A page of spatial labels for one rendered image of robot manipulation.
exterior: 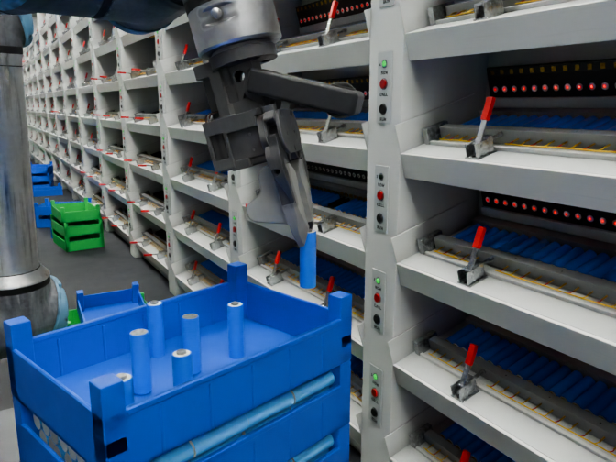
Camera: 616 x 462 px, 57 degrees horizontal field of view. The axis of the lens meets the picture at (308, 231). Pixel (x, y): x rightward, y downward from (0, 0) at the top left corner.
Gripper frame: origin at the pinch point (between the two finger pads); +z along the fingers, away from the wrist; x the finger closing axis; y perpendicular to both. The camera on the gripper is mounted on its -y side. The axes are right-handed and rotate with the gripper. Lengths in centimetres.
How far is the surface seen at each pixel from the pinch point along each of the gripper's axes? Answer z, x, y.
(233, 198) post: 1, -96, 47
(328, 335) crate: 11.3, 2.1, 0.1
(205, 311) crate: 8.5, -6.1, 17.9
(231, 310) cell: 6.6, 2.3, 10.3
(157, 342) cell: 8.3, 4.0, 19.5
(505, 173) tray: 1.8, -24.4, -22.9
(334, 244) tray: 13, -56, 11
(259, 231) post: 13, -96, 42
